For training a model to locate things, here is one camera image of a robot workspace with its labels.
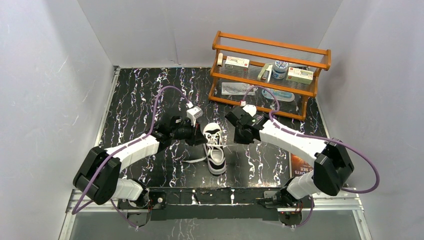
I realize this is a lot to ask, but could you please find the white shoelace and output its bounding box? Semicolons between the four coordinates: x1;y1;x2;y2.
183;131;225;165

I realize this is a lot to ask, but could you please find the black and white sneaker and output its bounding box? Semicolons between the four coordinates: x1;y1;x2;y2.
202;122;227;175

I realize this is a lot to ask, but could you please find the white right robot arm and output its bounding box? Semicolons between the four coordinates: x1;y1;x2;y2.
225;106;354;207

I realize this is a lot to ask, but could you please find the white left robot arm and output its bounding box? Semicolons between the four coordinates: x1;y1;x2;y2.
72;116;207;208

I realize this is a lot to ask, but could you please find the clear packaged item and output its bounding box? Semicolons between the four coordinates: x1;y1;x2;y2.
220;82;252;96

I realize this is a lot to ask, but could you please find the blue packaged tool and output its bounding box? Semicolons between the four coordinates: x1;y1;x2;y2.
261;88;295;102

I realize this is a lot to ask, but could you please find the orange wooden shelf rack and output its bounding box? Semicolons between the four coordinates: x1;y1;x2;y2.
208;31;332;121

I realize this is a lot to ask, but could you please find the dark orange book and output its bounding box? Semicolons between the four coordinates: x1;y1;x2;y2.
289;153;314;178

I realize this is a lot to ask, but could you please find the white box left shelf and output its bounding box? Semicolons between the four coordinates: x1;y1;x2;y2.
223;56;250;71

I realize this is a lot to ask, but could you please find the white box shelf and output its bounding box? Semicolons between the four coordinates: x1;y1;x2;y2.
223;56;250;71
286;67;314;85

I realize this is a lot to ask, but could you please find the blue patterned round tin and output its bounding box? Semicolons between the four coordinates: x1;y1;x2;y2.
271;60;289;79

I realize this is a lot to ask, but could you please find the small white tape roll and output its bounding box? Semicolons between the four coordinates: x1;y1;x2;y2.
216;52;224;66

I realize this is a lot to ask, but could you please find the white box right shelf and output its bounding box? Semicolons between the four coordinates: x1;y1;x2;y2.
286;67;314;85

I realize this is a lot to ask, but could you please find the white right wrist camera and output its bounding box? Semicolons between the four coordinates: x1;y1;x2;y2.
240;100;257;117

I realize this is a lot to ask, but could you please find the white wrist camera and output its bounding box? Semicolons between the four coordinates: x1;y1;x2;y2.
240;100;257;117
186;102;204;127

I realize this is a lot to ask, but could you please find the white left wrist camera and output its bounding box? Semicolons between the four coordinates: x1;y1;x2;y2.
186;102;204;127

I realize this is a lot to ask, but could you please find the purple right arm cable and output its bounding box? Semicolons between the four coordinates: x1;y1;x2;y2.
240;85;381;229

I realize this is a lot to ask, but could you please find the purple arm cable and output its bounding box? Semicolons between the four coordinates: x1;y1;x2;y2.
240;85;381;229
71;85;193;229

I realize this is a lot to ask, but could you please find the black metal base frame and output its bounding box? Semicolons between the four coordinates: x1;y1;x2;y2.
117;186;316;223

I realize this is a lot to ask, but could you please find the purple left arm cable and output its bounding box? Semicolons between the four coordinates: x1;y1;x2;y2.
71;85;193;229

